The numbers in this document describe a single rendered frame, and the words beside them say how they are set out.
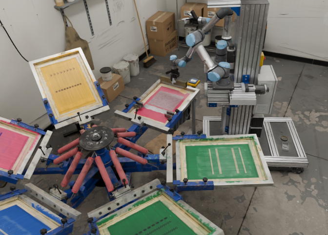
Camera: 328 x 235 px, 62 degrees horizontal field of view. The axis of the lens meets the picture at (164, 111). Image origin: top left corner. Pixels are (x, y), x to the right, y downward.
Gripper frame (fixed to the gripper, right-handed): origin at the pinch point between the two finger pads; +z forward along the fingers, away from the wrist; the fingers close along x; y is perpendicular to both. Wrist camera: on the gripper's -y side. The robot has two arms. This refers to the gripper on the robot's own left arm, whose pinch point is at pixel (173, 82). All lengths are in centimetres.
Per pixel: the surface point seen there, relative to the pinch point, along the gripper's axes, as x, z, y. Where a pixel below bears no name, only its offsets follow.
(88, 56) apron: 49, 28, -195
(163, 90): -2.9, 13.9, -12.9
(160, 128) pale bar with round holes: -73, 6, 25
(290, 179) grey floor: 14, 110, 152
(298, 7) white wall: 321, 3, 85
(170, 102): -21.4, 14.0, 7.5
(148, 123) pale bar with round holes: -72, 6, 10
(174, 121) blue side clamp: -53, 10, 30
